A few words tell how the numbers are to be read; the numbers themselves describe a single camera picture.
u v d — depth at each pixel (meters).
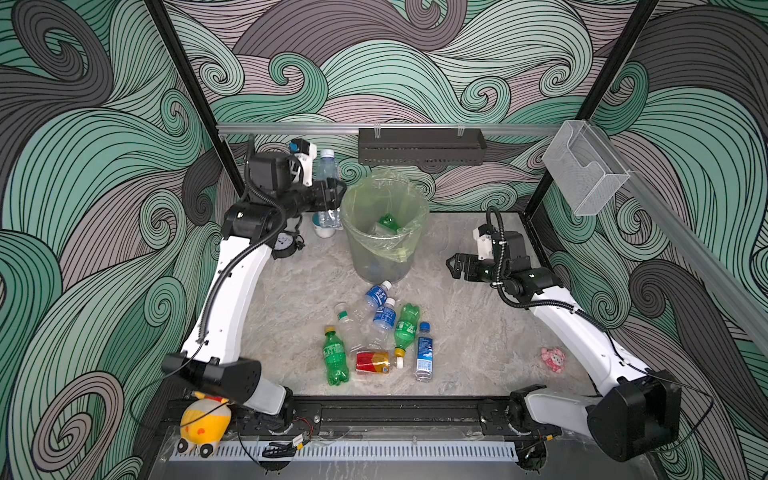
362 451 0.70
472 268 0.71
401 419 0.74
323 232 1.12
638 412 0.38
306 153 0.57
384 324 0.87
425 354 0.79
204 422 0.67
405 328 0.83
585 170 0.78
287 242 1.07
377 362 0.78
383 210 1.03
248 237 0.44
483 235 0.71
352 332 0.87
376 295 0.90
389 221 1.00
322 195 0.58
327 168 0.68
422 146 0.96
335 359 0.78
